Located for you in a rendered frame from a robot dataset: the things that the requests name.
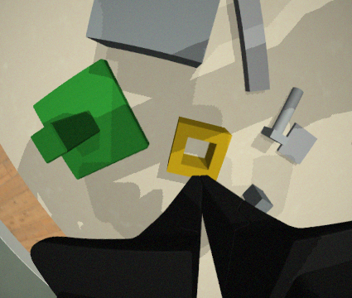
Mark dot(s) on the yellow square nut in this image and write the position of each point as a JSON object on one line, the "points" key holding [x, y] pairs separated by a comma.
{"points": [[188, 165]]}

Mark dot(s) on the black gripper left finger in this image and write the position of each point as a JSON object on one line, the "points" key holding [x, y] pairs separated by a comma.
{"points": [[161, 262]]}

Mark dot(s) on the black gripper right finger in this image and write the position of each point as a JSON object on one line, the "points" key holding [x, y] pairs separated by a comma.
{"points": [[258, 256]]}

